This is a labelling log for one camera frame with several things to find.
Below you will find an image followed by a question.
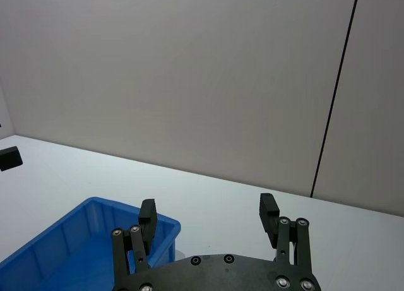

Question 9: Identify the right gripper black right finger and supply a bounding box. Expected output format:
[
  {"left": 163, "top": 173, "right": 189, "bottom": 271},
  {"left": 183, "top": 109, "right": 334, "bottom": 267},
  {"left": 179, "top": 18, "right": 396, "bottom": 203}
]
[{"left": 259, "top": 193, "right": 322, "bottom": 291}]

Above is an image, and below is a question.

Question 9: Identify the black finger pad of the left gripper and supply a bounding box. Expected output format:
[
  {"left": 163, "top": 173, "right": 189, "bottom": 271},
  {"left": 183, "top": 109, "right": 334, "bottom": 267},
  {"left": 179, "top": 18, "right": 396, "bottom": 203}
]
[{"left": 0, "top": 146, "right": 23, "bottom": 172}]

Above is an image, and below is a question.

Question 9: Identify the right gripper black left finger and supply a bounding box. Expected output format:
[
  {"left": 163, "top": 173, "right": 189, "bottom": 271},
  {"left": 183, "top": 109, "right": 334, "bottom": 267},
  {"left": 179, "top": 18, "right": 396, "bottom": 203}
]
[{"left": 110, "top": 198, "right": 158, "bottom": 291}]

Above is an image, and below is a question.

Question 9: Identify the blue plastic bin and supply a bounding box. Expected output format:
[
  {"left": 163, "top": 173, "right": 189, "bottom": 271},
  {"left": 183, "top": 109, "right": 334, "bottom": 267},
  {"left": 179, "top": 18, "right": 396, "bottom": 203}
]
[{"left": 0, "top": 196, "right": 182, "bottom": 291}]

